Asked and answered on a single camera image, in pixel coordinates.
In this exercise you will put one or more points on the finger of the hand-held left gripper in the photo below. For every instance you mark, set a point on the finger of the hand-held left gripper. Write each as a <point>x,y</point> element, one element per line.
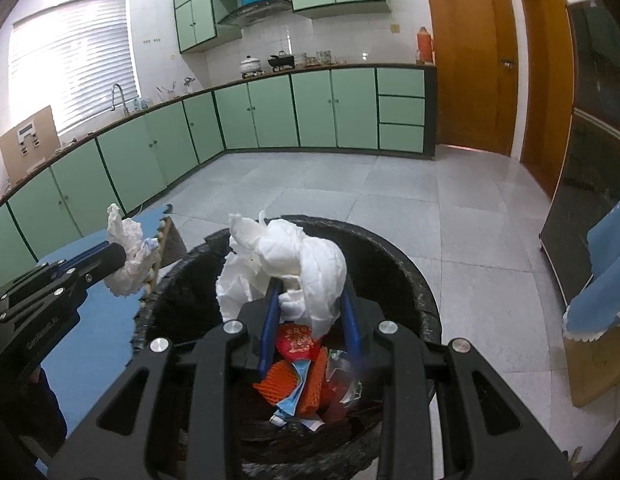
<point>87,255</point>
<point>107,262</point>

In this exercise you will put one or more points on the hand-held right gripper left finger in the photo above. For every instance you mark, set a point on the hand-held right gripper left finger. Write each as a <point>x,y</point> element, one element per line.
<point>270,330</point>

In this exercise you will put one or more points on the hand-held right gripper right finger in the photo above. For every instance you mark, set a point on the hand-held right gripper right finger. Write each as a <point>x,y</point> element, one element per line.
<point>351,325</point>

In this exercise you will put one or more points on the orange foam net sleeve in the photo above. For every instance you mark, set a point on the orange foam net sleeve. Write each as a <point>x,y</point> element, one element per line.
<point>277,380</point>

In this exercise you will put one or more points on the black-lined trash bin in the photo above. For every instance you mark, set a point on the black-lined trash bin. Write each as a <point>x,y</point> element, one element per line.
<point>415,285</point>

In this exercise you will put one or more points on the large white tissue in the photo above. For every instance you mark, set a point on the large white tissue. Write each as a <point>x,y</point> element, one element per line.
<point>300,260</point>

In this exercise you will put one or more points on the blue white plastic packet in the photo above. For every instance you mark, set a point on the blue white plastic packet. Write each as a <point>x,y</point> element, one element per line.
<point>290,405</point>

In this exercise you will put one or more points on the red gold printed packet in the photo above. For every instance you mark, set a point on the red gold printed packet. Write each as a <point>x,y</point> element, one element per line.
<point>296,340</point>

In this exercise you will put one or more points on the person's dark trousers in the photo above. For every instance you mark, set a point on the person's dark trousers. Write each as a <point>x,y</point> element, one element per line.
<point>35,410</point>

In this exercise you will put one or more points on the cardboard box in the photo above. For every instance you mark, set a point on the cardboard box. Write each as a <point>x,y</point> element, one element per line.
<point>37,150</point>

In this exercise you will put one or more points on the metal faucet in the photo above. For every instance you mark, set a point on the metal faucet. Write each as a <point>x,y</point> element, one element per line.
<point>121,95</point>

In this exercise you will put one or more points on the utensil rack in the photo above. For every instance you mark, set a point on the utensil rack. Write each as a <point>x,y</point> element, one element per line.
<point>175,91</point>

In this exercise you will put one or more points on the white window blinds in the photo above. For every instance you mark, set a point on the white window blinds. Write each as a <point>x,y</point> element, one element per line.
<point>75,60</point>

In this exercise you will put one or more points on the green lower cabinets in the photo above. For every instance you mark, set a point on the green lower cabinets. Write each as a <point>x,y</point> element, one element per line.
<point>310,110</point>

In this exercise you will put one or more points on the white pot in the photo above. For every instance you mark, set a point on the white pot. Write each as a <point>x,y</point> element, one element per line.
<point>251,65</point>

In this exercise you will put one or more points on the wooden table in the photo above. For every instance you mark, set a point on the wooden table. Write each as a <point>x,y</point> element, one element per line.
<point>595,370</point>

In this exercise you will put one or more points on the black wok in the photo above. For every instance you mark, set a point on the black wok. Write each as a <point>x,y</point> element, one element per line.
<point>281,61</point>

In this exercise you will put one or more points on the dark wooden cabinet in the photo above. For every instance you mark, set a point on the dark wooden cabinet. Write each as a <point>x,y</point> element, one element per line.
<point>585,170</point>

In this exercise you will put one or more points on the orange thermos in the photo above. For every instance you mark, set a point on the orange thermos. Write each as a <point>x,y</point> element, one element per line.
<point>424,47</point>

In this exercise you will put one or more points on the range hood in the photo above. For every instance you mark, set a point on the range hood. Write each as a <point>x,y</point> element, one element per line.
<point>255,12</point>

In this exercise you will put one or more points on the wooden door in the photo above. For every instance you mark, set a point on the wooden door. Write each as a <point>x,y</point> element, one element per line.
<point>470,60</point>
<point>545,85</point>

